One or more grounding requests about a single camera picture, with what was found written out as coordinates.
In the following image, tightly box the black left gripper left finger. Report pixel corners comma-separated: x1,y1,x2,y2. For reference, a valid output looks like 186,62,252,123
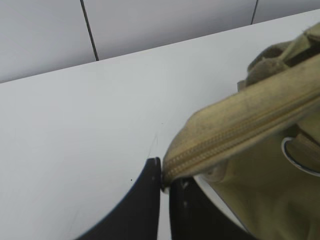
79,157,161,240

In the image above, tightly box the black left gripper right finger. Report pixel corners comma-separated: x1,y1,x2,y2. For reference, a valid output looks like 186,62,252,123
169,177,250,240

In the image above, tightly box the yellow canvas tote bag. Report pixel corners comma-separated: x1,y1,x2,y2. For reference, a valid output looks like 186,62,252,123
162,24,320,240

